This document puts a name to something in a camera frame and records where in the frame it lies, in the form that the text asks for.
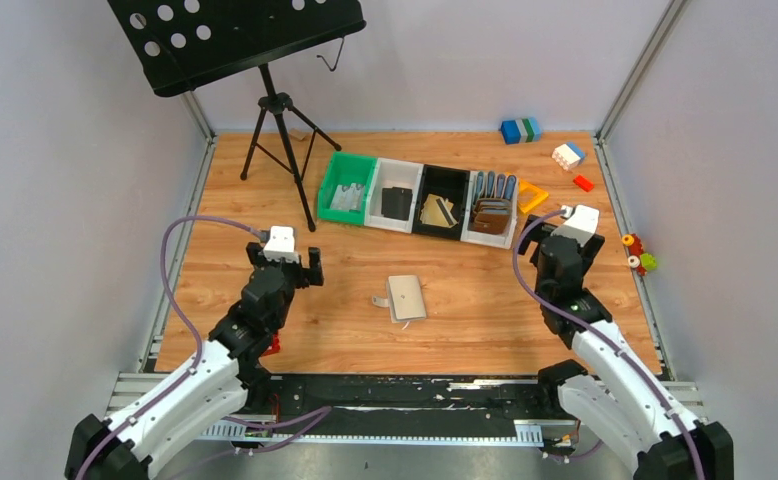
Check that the green plastic bin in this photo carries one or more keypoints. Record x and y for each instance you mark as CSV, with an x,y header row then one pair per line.
x,y
345,168

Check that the blue green block stack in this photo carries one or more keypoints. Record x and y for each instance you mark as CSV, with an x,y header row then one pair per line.
x,y
521,130

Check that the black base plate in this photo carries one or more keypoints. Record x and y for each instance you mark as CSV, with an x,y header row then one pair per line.
x,y
412,406

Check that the red white toy block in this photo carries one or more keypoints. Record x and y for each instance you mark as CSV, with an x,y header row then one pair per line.
x,y
274,347

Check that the black music stand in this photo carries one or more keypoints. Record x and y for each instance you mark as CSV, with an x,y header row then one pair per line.
x,y
183,45

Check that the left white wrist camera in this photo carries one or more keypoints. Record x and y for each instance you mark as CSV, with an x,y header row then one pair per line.
x,y
281,245

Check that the white blue toy block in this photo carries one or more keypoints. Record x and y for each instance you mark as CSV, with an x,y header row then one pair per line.
x,y
568,156

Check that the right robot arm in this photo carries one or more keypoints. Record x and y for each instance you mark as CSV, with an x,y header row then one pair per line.
x,y
608,388

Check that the brown leather wallets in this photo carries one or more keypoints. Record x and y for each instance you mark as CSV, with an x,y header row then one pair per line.
x,y
491,216

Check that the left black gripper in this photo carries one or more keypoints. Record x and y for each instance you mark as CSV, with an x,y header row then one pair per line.
x,y
293,271

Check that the silver cards in green bin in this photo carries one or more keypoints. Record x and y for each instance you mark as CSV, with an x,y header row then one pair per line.
x,y
347,198

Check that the yellow plastic angle piece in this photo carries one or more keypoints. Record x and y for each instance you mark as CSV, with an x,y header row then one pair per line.
x,y
529,196

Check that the red green toy car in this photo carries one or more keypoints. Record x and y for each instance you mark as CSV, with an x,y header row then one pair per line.
x,y
638,258

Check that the black card in white bin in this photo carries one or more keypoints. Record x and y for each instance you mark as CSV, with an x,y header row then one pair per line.
x,y
396,203

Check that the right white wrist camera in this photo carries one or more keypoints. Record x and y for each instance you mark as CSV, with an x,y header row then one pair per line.
x,y
580,223

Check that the black plastic bin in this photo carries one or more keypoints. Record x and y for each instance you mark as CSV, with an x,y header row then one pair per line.
x,y
453,186

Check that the white bin with wallets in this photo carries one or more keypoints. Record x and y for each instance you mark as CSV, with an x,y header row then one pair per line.
x,y
503,241

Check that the gold cards in black bin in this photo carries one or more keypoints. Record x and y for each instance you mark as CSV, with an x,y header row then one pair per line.
x,y
437,211

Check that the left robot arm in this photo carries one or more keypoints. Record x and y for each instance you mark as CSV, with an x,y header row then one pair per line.
x,y
220,378

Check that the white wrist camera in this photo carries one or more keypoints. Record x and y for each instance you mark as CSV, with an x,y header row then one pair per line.
x,y
580,223
281,245

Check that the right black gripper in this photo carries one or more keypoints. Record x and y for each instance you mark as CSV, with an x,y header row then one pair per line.
x,y
562,248

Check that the white plastic bin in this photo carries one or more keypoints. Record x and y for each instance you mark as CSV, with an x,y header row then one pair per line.
x,y
391,173

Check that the red toy brick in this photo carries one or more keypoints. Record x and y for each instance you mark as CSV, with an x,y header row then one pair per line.
x,y
583,183

